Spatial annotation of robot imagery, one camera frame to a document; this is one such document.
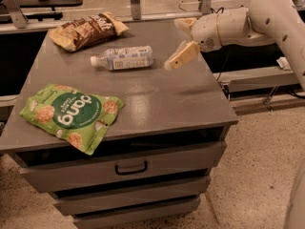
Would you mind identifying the brown and yellow chips bag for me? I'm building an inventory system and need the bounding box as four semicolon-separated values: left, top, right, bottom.
49;12;129;52

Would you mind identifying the black drawer handle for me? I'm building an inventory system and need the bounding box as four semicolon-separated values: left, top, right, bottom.
114;160;148;176

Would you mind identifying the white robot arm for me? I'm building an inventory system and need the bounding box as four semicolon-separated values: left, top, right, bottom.
164;0;305;89

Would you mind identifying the green dang rice chips bag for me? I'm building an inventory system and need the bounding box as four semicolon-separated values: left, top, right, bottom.
19;84;124;156

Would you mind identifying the grey drawer cabinet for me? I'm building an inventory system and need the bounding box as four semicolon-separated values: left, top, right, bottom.
1;20;237;229

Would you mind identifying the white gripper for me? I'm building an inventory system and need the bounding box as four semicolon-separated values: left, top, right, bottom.
164;13;222;71

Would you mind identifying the clear blue plastic water bottle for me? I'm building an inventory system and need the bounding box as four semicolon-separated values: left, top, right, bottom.
91;46;153;71

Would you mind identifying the metal frame rail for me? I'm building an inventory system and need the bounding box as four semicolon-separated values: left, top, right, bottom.
0;0;305;35

